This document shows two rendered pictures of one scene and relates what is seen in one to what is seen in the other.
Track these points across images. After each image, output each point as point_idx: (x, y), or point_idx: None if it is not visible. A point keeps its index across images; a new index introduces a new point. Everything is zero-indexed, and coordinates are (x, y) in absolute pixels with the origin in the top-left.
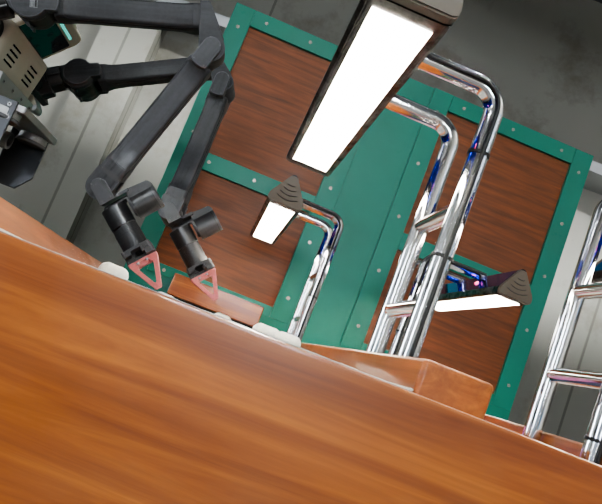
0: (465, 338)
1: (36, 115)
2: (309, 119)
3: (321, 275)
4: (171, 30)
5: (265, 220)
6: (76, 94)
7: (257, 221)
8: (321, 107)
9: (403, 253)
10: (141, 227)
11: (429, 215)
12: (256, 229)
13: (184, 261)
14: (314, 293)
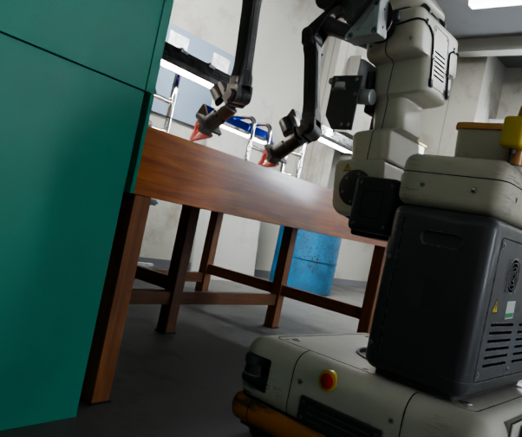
0: None
1: (348, 40)
2: (322, 137)
3: (174, 105)
4: (336, 35)
5: (205, 81)
6: (333, 12)
7: (195, 75)
8: (327, 140)
9: (286, 158)
10: (163, 49)
11: (294, 152)
12: (170, 63)
13: (218, 127)
14: (172, 117)
